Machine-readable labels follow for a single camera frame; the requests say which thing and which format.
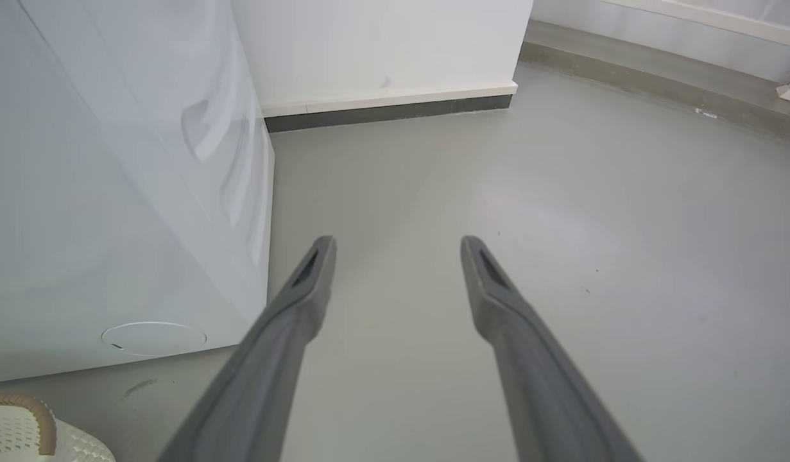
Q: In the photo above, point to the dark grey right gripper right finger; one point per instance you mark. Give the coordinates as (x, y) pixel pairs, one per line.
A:
(536, 378)

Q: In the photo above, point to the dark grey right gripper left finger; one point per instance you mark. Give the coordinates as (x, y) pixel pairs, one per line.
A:
(266, 372)

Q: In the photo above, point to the white washing machine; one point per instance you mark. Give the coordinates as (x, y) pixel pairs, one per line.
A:
(112, 186)

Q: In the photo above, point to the white perforated laundry basket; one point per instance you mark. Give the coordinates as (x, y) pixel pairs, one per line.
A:
(22, 433)

